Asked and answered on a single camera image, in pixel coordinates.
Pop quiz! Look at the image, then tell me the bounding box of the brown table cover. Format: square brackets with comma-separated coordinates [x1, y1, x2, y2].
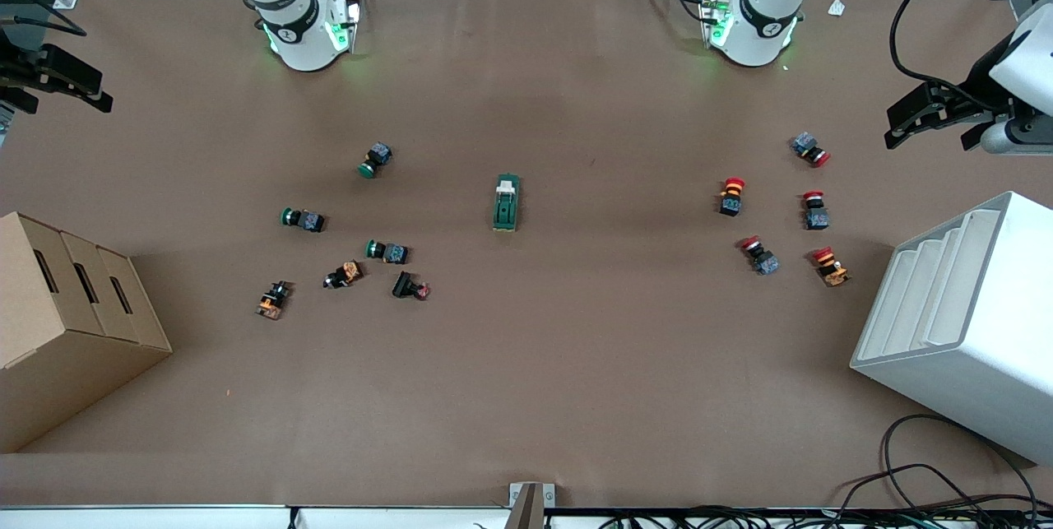
[0, 0, 1053, 508]

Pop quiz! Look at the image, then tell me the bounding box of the black cable bundle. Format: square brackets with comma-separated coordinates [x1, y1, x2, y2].
[601, 463, 1053, 529]

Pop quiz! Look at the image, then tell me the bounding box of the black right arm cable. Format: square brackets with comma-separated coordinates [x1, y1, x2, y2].
[0, 0, 88, 38]

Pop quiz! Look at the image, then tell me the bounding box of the green load switch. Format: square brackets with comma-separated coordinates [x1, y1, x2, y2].
[492, 174, 522, 233]

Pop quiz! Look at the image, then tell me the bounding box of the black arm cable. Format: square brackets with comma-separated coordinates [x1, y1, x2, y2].
[891, 0, 1053, 95]
[0, 0, 88, 38]

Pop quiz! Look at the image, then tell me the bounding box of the green pushbutton blue block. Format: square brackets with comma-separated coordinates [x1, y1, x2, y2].
[364, 239, 410, 265]
[281, 206, 327, 234]
[357, 142, 394, 179]

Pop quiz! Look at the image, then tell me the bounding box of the black pushbutton orange block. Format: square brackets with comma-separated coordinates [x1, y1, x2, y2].
[323, 260, 364, 290]
[255, 281, 294, 321]

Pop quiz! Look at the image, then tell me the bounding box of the black looped cable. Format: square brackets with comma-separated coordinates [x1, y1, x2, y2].
[882, 414, 1041, 513]

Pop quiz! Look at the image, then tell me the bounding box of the black square pushbutton red terminal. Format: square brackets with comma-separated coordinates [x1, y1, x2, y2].
[392, 270, 431, 301]

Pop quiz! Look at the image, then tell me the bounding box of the white tiered rack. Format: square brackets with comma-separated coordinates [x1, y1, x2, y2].
[850, 190, 1053, 466]

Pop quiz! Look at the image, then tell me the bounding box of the red emergency button orange block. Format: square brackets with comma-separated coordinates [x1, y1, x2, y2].
[811, 246, 851, 289]
[717, 177, 748, 218]

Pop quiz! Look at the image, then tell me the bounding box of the red emergency button blue block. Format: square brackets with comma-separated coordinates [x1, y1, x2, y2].
[791, 132, 832, 168]
[738, 235, 781, 276]
[802, 190, 831, 231]

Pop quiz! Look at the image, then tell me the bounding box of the brown cardboard box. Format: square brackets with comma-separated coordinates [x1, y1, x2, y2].
[0, 211, 174, 454]

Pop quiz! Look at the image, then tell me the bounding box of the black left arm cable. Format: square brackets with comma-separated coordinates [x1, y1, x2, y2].
[891, 0, 1053, 95]

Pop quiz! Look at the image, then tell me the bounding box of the aluminium post with bracket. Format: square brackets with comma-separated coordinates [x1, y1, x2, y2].
[508, 481, 556, 529]

